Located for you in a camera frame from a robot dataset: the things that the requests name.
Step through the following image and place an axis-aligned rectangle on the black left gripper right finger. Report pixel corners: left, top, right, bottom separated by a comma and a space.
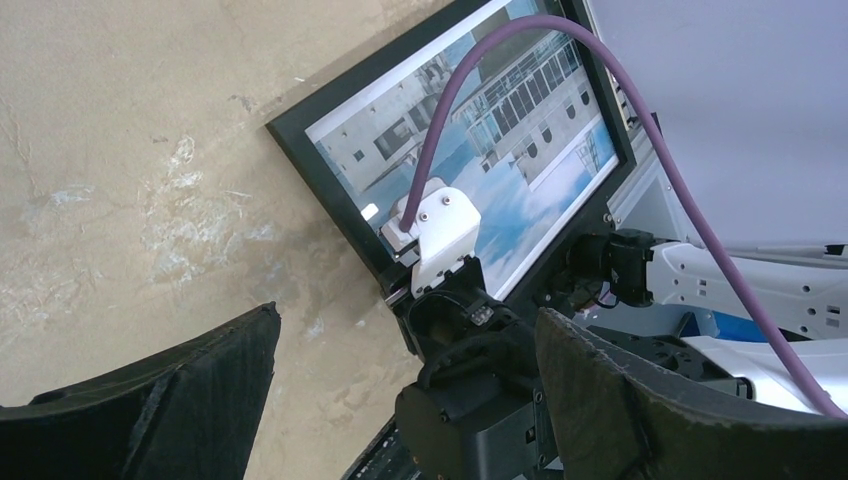
535, 308, 847, 479

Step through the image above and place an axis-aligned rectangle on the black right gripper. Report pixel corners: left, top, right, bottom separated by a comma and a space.
388, 256, 537, 371

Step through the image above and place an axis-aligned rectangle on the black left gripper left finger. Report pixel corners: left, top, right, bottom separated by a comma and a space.
1, 302, 281, 479

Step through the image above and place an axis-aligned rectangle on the building and sky photo print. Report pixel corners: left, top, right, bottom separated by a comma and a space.
305, 1, 617, 299

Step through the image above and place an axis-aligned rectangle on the black wooden picture frame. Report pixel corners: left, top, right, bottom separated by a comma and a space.
268, 1, 632, 299

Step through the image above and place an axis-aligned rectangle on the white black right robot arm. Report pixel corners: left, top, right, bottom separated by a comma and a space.
395, 257, 847, 479

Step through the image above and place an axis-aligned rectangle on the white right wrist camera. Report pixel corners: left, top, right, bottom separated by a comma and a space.
379, 177, 482, 299

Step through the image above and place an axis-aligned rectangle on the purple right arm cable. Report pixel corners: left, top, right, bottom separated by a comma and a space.
397, 14, 848, 422

